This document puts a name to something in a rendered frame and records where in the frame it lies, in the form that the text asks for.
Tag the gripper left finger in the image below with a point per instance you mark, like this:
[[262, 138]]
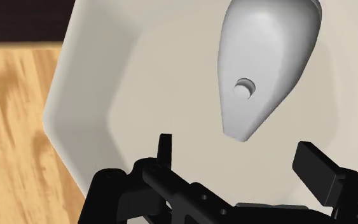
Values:
[[166, 189]]

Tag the grey teardrop-shaped object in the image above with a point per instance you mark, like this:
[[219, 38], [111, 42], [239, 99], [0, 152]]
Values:
[[259, 56]]

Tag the white toilet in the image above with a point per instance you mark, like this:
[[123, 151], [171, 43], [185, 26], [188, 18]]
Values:
[[172, 93]]

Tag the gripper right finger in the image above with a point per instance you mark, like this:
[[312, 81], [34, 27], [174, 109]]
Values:
[[316, 169]]

